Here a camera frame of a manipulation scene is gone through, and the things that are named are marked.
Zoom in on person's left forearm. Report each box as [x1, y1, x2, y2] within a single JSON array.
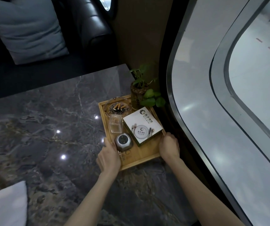
[[63, 166, 121, 226]]

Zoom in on clear plastic toothpick box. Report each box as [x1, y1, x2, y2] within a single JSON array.
[[109, 114, 124, 134]]

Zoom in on white tissue box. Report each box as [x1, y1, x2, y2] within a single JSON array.
[[122, 107, 165, 148]]

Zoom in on grey cushion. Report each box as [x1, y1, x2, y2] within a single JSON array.
[[0, 0, 70, 66]]

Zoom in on wooden serving tray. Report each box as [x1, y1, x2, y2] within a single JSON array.
[[98, 94, 166, 172]]

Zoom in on glass ashtray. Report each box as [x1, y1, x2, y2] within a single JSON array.
[[104, 97, 132, 115]]

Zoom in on green plant in glass vase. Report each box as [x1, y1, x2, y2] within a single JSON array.
[[129, 64, 166, 110]]

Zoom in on person's left hand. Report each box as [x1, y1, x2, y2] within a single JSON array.
[[96, 138, 122, 173]]

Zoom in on person's right hand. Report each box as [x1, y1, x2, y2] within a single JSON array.
[[159, 132, 180, 164]]

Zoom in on person's right forearm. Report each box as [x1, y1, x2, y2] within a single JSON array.
[[163, 157, 223, 226]]

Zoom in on silver call button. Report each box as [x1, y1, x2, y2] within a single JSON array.
[[114, 133, 134, 151]]

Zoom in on black leather sofa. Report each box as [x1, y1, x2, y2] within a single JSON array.
[[0, 0, 120, 104]]

